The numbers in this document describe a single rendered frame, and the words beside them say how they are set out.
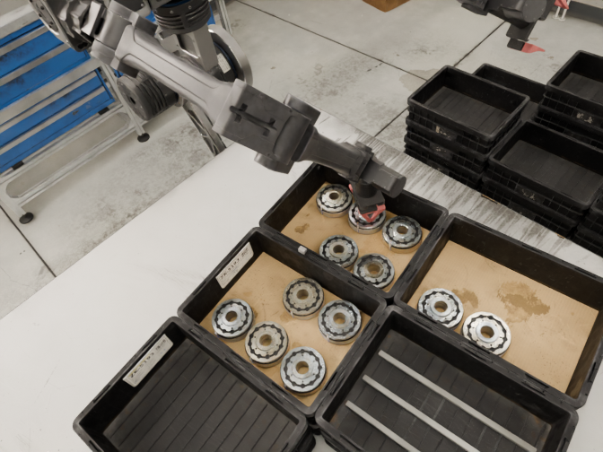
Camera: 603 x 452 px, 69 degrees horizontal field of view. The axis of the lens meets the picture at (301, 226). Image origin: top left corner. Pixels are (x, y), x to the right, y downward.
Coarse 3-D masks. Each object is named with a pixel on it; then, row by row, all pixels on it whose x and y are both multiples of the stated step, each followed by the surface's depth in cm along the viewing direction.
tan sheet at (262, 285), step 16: (256, 272) 118; (272, 272) 117; (288, 272) 117; (240, 288) 115; (256, 288) 115; (272, 288) 114; (256, 304) 112; (272, 304) 112; (208, 320) 111; (256, 320) 110; (272, 320) 109; (288, 320) 108; (304, 320) 108; (336, 320) 107; (368, 320) 106; (288, 336) 106; (304, 336) 106; (320, 336) 105; (240, 352) 105; (320, 352) 103; (336, 352) 102; (272, 368) 102; (304, 368) 101; (304, 400) 97
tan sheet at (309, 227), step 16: (304, 208) 128; (288, 224) 126; (304, 224) 125; (320, 224) 124; (336, 224) 124; (304, 240) 122; (320, 240) 121; (368, 240) 119; (400, 256) 115; (352, 272) 114; (400, 272) 113
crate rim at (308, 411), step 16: (240, 240) 112; (272, 240) 111; (304, 256) 107; (336, 272) 103; (384, 304) 97; (192, 320) 101; (208, 336) 98; (352, 352) 92; (256, 368) 92; (336, 368) 90; (272, 384) 91; (288, 400) 88; (320, 400) 87
